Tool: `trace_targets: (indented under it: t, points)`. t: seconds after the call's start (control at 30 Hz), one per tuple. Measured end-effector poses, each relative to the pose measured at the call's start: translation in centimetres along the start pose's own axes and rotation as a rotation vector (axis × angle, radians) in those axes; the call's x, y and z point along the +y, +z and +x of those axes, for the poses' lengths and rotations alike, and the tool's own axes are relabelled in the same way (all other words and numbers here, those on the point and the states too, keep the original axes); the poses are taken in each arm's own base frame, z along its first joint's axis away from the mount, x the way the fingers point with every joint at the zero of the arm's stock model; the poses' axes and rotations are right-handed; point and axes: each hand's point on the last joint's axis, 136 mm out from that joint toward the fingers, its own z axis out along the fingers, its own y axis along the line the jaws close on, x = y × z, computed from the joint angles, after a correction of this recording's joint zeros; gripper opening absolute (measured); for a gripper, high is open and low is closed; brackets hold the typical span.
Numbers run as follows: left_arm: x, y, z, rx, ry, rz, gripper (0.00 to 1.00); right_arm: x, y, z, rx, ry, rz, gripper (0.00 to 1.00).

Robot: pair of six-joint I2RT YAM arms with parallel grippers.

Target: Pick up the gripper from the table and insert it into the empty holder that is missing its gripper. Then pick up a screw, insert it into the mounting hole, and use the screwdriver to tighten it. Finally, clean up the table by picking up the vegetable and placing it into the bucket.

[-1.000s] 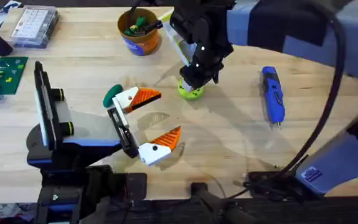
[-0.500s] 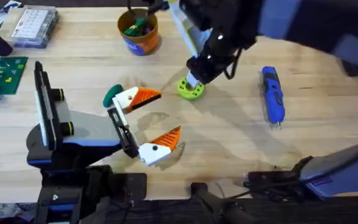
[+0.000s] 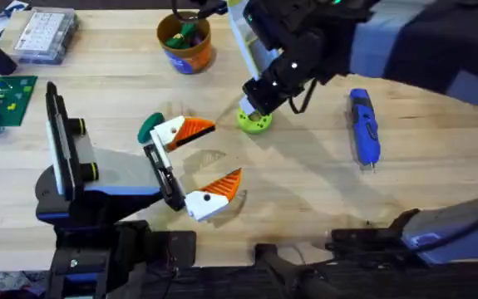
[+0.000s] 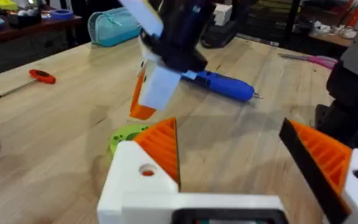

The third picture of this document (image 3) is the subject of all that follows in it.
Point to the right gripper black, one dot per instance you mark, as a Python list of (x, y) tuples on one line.
[(301, 50)]

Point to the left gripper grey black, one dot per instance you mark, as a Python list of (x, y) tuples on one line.
[(122, 172)]

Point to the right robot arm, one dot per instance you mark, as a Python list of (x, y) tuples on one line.
[(430, 41)]

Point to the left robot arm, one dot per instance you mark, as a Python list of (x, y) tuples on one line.
[(80, 266)]

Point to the dark green toy vegetable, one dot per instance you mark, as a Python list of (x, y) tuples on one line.
[(149, 126)]

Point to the blue electric screwdriver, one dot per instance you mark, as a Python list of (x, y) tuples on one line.
[(364, 128)]

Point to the green disc with holes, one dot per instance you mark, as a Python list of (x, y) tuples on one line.
[(259, 124)]

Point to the right wrist upright plate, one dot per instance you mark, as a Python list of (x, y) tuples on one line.
[(249, 45)]

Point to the wrist upright plate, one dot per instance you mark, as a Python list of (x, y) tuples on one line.
[(249, 45), (62, 141)]

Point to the orange tub with toys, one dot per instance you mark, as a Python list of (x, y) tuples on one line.
[(188, 54)]

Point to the left wrist upright plate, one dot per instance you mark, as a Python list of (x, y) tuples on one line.
[(62, 141)]

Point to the green board with toy blocks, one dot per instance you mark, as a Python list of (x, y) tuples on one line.
[(6, 99)]

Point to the clear plastic parts box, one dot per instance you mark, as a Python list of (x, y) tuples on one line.
[(43, 33)]

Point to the patterned fabric heap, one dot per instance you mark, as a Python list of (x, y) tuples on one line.
[(6, 284)]

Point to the white and blue packet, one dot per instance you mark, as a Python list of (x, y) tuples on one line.
[(1, 21)]

